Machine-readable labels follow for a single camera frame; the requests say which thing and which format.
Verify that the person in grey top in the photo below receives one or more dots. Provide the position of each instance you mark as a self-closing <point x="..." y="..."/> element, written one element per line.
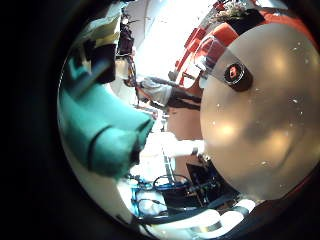
<point x="160" y="91"/>

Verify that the orange sofa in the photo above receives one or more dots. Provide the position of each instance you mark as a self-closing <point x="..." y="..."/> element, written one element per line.
<point x="225" y="31"/>

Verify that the flower planter by sofa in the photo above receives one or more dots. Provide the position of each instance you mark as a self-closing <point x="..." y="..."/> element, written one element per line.
<point x="233" y="11"/>

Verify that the black control box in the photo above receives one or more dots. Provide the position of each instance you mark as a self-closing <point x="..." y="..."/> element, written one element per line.
<point x="206" y="186"/>

